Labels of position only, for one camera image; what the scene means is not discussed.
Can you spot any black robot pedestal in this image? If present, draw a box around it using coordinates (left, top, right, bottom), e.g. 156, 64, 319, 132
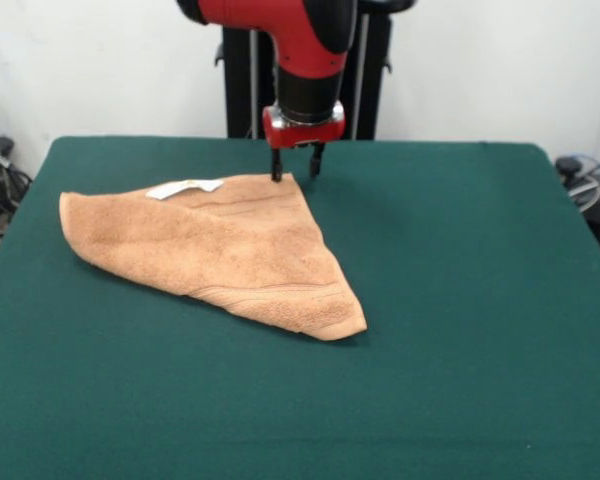
211, 0, 419, 141

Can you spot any dark green table cloth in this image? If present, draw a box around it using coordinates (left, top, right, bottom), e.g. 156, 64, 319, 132
0, 135, 600, 480

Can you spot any tan terry towel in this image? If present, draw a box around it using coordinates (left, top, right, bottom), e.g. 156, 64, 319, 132
58, 171, 369, 343

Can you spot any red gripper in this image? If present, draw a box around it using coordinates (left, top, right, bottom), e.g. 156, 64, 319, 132
261, 100, 347, 184

